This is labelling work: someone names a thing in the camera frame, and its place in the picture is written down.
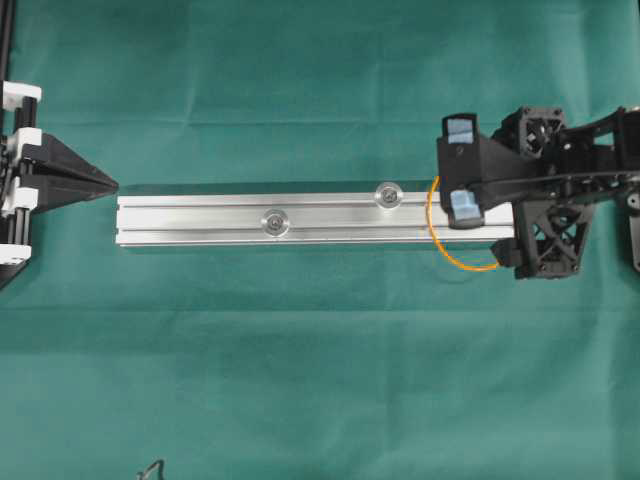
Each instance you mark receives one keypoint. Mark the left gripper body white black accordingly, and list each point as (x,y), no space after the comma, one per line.
(18,200)

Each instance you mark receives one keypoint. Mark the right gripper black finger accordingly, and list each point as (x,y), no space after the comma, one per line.
(507,253)

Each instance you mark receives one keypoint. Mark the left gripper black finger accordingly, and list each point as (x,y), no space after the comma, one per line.
(53,158)
(59,185)

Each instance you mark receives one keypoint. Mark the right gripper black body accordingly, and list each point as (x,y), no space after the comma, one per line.
(550,226)

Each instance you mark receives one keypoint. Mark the orange rubber band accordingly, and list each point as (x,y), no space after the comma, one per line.
(438,244)

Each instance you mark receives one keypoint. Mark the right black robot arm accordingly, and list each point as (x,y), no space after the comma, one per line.
(606,160)

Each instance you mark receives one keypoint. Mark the right silver grooved shaft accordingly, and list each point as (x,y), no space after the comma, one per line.
(388,195)

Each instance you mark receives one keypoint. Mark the silver grooved shaft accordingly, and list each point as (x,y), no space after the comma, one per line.
(388,195)
(275,223)

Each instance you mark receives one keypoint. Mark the left silver grooved shaft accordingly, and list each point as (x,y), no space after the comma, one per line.
(275,223)

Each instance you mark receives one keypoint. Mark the green cloth table cover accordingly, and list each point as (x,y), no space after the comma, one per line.
(312,361)

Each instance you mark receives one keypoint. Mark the silver aluminium extrusion rail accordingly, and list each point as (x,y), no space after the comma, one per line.
(315,218)

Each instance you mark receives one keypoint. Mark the black frame bar left edge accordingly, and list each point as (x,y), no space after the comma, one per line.
(7,23)

